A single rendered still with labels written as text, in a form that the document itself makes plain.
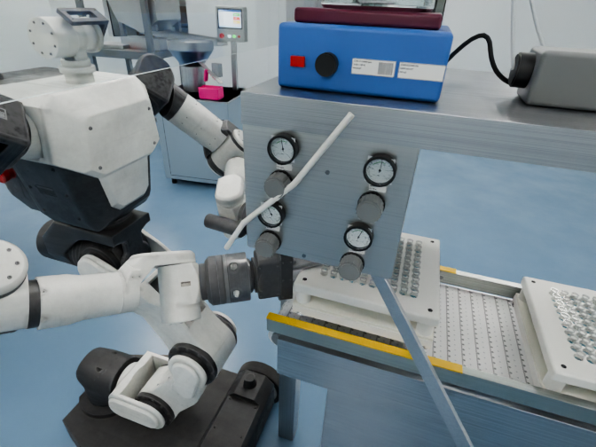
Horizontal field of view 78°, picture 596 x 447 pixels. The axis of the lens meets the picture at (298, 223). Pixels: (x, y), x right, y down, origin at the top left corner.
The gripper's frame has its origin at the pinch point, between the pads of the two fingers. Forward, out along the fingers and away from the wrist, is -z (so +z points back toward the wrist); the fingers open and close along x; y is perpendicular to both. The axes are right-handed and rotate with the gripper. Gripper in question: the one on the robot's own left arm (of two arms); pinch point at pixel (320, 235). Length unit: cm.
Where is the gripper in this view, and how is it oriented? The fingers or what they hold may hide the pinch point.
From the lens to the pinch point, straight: 79.1
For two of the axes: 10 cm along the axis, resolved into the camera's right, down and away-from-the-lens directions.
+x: -0.2, 8.6, 5.1
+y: -4.5, 4.5, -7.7
